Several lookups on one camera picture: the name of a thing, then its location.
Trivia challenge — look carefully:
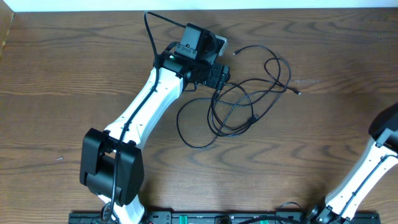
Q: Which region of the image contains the brown cardboard side panel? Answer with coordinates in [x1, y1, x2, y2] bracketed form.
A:
[0, 0, 14, 55]

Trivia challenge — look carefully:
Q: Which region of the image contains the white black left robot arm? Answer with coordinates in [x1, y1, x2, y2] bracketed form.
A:
[80, 23, 230, 223]

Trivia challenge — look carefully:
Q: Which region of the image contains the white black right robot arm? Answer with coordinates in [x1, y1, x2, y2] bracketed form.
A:
[307, 103, 397, 223]

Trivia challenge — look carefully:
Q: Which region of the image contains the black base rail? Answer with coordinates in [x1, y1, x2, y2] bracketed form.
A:
[68, 210, 382, 224]

